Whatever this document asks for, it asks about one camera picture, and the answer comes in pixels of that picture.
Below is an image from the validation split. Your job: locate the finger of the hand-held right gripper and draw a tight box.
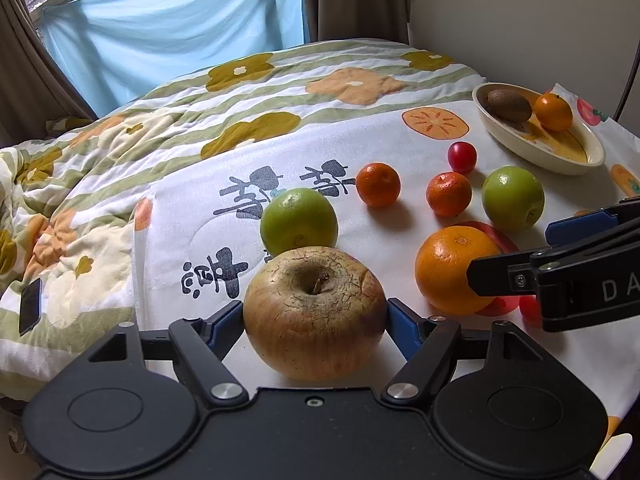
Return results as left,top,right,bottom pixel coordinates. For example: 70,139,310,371
467,225,640,298
545,197,640,247

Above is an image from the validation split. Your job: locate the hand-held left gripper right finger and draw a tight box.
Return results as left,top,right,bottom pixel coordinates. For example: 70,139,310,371
381,298,543,408

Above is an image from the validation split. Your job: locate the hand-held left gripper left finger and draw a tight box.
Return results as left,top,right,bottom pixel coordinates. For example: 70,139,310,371
87,300,249,408

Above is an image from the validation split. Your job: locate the red cherry tomato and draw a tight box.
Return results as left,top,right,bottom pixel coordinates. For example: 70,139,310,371
519,294,544,329
447,141,477,173

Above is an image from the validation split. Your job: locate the large orange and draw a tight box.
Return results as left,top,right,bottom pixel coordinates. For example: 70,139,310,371
414,225,503,317

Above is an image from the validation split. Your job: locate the cream dish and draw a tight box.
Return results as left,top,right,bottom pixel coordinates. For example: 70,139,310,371
472,82,607,177

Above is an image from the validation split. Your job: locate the green apple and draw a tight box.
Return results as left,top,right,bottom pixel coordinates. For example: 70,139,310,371
481,166,545,232
260,187,339,258

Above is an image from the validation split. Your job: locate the large wrinkled apple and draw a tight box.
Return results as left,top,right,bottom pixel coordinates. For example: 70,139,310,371
242,246,389,382

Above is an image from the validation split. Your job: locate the small mandarin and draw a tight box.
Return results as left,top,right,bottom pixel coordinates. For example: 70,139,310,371
426,171,473,218
356,162,402,209

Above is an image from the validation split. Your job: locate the white persimmon print cloth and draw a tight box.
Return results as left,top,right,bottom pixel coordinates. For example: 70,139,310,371
132,82,640,461

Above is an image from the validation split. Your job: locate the medium mandarin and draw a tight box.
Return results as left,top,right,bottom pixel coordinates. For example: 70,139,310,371
534,92,573,133

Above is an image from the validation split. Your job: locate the brown kiwi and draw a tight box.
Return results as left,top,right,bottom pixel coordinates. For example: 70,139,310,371
486,88,532,123

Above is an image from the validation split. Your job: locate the black smartphone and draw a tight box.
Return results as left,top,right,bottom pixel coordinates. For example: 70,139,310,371
19,277,44,337

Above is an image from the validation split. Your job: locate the floral striped quilt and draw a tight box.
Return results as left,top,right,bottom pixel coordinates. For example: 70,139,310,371
0,37,488,401

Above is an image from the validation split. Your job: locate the floral pillow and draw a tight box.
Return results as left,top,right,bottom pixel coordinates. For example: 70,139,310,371
46,116,96,133

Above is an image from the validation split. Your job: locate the light blue cloth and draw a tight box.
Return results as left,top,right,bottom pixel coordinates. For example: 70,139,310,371
42,0,306,118

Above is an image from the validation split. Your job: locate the black cable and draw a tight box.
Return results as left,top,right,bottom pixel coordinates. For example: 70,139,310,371
612,35,640,121

